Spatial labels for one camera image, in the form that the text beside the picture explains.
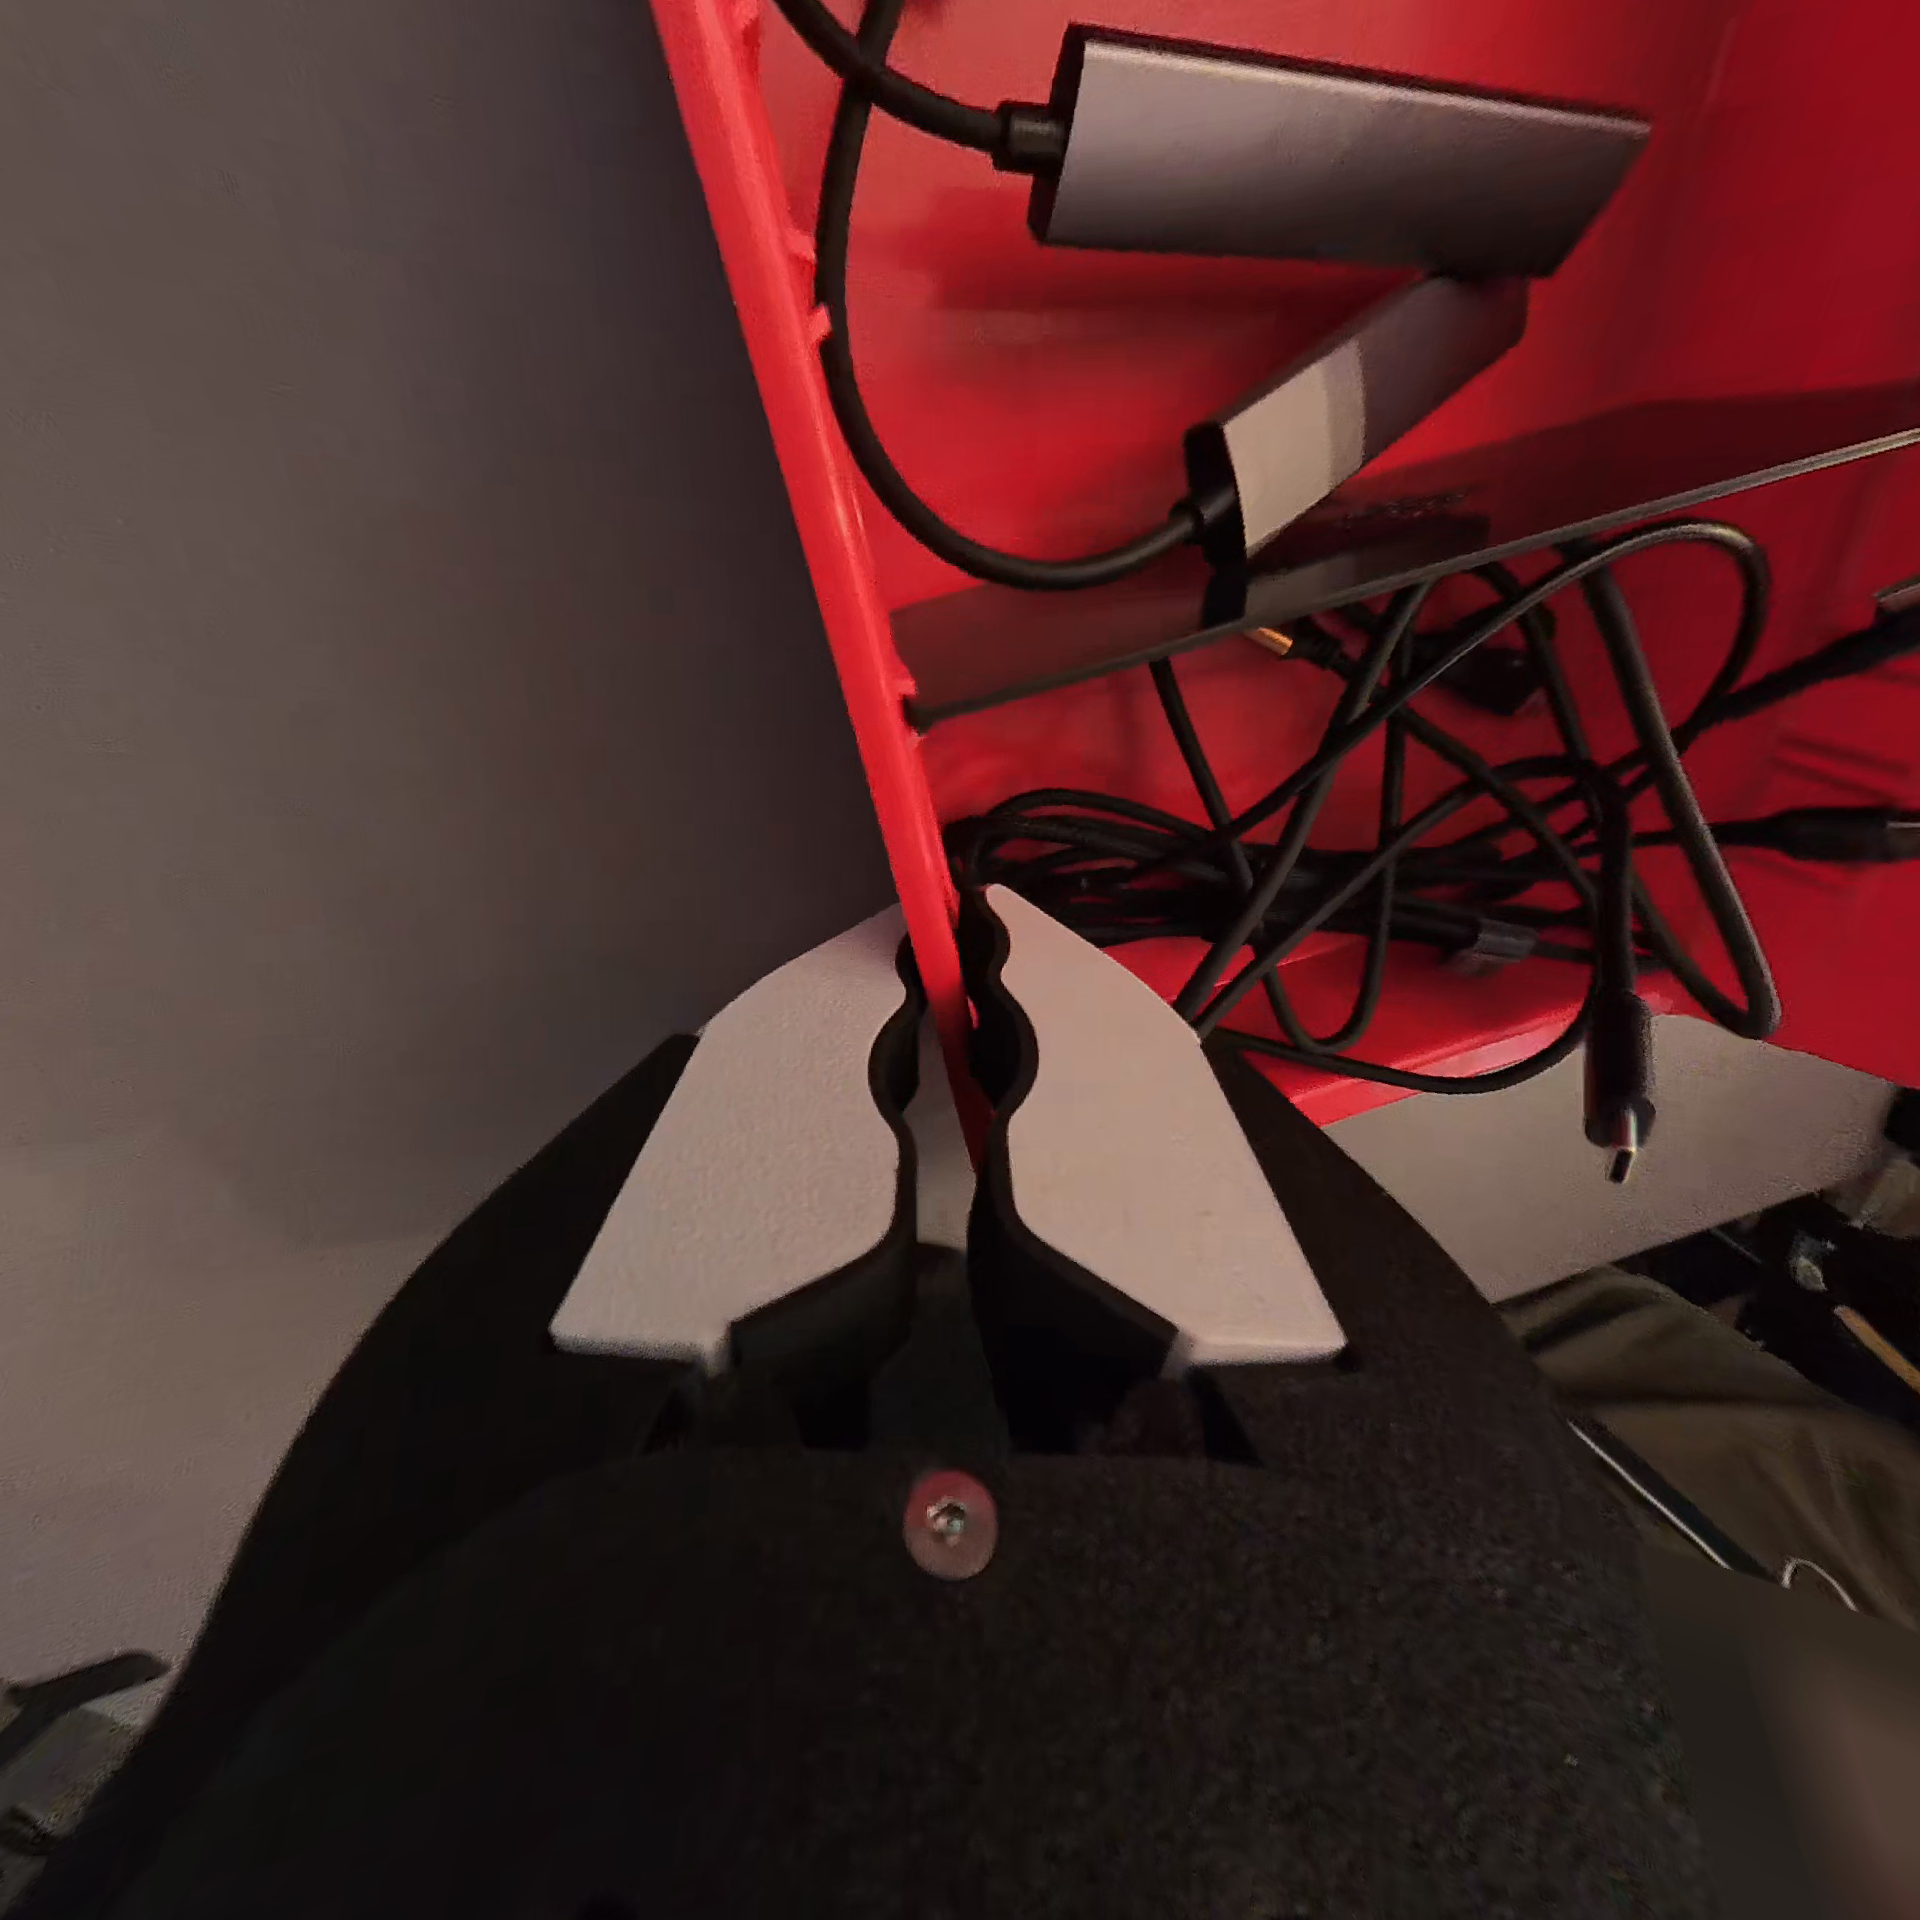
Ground red plastic bin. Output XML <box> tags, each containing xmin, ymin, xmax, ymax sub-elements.
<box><xmin>647</xmin><ymin>0</ymin><xmax>1920</xmax><ymax>1179</ymax></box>

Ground grey divider plate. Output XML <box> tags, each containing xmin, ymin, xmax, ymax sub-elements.
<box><xmin>889</xmin><ymin>427</ymin><xmax>1920</xmax><ymax>731</ymax></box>

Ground grey USB hub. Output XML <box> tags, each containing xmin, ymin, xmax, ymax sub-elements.
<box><xmin>1027</xmin><ymin>23</ymin><xmax>1655</xmax><ymax>281</ymax></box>
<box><xmin>1184</xmin><ymin>269</ymin><xmax>1537</xmax><ymax>619</ymax></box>

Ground bundle of black cables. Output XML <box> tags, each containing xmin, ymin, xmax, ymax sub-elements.
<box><xmin>945</xmin><ymin>516</ymin><xmax>1920</xmax><ymax>1187</ymax></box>

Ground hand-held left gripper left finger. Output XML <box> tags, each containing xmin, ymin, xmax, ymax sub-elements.
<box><xmin>546</xmin><ymin>907</ymin><xmax>923</xmax><ymax>1369</ymax></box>

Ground olive trousers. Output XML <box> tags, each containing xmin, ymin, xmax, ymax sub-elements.
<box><xmin>1501</xmin><ymin>1264</ymin><xmax>1920</xmax><ymax>1652</ymax></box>

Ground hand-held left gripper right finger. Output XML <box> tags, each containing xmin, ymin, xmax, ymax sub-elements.
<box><xmin>967</xmin><ymin>885</ymin><xmax>1346</xmax><ymax>1377</ymax></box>

